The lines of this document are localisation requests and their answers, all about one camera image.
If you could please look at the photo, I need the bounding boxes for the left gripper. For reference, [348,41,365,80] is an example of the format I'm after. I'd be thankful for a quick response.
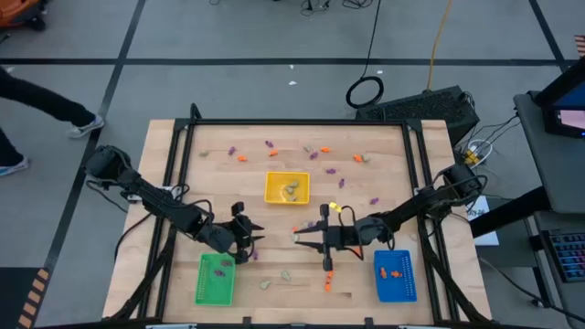
[209,202,266,265]

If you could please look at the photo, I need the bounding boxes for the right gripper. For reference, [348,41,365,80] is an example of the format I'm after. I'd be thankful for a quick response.
[292,204,367,271]

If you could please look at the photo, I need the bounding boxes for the yellow plastic basket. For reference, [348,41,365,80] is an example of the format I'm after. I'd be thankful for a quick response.
[263,171,311,206]

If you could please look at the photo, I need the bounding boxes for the green plastic basket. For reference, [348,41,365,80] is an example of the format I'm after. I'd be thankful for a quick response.
[194,252,237,307]

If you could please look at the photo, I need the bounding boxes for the blue plastic basket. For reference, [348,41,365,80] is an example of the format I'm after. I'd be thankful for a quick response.
[373,249,418,303]

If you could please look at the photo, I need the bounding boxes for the black computer case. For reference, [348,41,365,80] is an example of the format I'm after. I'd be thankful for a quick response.
[355,85,481,147]

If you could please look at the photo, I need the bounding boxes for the white paper sheet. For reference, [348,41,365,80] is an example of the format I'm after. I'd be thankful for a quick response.
[464,194,500,248]

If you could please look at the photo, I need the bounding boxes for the yellow power plugs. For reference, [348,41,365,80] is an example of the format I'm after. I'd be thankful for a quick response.
[461,148,481,168]

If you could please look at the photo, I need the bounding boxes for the black desk crossbar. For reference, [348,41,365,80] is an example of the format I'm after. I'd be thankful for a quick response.
[469,185,552,239]

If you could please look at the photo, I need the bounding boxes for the person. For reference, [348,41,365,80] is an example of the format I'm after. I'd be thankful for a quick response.
[0,66,106,178]

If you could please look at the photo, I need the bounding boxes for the hazard striped floor mat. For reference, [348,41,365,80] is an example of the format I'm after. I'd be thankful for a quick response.
[0,267,51,329]

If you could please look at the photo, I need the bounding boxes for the backlit keyboard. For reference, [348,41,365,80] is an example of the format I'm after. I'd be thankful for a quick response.
[541,227,585,283]

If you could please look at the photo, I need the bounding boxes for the grey side desk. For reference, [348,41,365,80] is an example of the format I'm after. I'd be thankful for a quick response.
[513,90,585,216]

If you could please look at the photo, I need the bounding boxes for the grey keyboard shelf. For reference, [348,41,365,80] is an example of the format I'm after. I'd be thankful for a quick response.
[525,209,585,329]

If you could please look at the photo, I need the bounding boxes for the black computer monitor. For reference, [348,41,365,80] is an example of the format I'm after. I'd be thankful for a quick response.
[533,57,585,139]

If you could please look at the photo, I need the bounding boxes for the orange wheeled machine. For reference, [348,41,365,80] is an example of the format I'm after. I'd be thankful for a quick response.
[0,0,49,32]

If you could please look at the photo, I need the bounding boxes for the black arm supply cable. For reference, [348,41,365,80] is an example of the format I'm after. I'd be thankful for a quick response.
[112,210,156,264]

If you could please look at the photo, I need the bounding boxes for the black coiled cable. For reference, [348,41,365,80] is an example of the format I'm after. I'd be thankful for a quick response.
[345,0,385,110]

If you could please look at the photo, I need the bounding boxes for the white cable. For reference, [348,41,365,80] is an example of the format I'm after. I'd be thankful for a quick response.
[458,138,494,173]

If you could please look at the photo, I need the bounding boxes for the yellow extension cable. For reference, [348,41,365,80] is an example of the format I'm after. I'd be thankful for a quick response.
[424,0,454,92]

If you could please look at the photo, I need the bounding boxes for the black floor cable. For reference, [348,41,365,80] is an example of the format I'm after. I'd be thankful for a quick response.
[478,256,585,324]

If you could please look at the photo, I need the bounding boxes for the black cable bundle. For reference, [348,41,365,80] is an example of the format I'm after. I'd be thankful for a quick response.
[299,0,377,17]

